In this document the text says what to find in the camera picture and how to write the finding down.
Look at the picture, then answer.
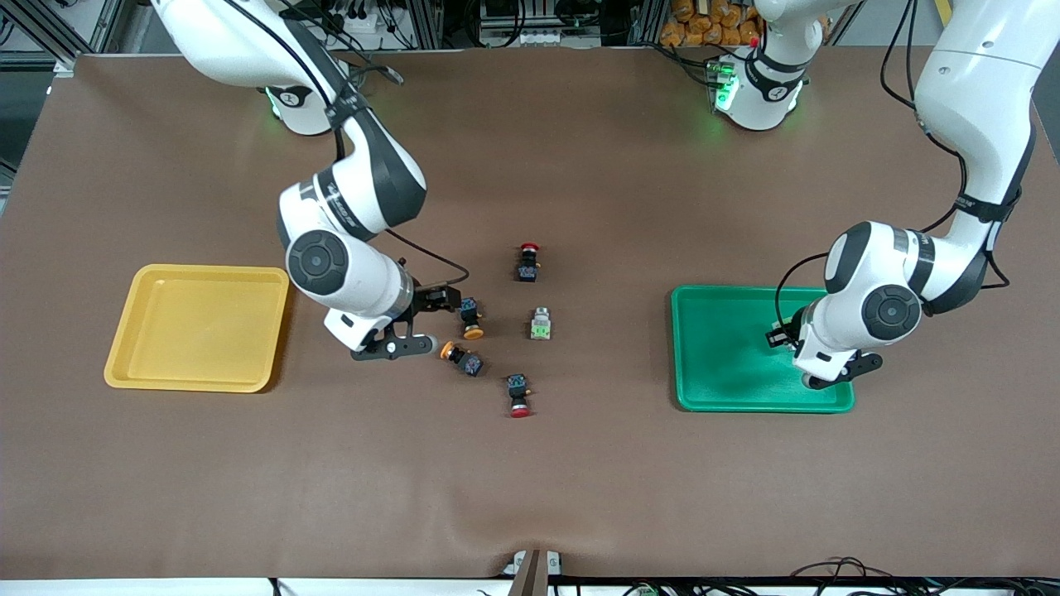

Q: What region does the aluminium frame profile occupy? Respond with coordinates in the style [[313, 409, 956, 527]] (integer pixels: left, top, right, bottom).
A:
[[0, 0, 125, 77]]

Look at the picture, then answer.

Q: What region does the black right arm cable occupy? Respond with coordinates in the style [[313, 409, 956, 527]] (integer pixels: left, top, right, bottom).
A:
[[219, 0, 470, 291]]

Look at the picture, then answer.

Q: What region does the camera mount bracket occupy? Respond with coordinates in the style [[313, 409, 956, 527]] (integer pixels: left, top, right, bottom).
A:
[[501, 548, 564, 596]]

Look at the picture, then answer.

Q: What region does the orange bags pile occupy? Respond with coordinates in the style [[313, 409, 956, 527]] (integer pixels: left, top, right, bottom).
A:
[[660, 0, 767, 47]]

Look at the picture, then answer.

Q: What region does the yellow push button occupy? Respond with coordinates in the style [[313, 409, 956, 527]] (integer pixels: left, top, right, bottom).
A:
[[440, 340, 486, 378], [458, 297, 487, 341]]

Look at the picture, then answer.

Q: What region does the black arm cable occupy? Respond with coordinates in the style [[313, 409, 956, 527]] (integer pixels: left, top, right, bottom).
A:
[[774, 0, 1013, 348], [219, 0, 470, 291]]

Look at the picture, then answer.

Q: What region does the white power strip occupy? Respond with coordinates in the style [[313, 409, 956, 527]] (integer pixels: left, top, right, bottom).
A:
[[327, 4, 390, 34], [482, 29, 599, 49]]

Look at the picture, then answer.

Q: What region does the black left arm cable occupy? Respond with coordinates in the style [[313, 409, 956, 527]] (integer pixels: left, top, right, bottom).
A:
[[774, 0, 1013, 348]]

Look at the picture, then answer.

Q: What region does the brown table mat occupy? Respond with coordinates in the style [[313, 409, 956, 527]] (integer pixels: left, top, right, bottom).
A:
[[0, 46, 1060, 580]]

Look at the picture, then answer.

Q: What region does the green plastic tray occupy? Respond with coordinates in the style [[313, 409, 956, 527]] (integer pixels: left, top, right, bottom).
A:
[[670, 285, 855, 414]]

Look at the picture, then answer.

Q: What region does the yellow plastic tray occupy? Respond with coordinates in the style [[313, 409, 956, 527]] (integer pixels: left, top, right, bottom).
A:
[[104, 264, 291, 393]]

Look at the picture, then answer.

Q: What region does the black cable bundle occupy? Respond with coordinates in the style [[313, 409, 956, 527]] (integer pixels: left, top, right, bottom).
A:
[[787, 556, 1060, 596]]

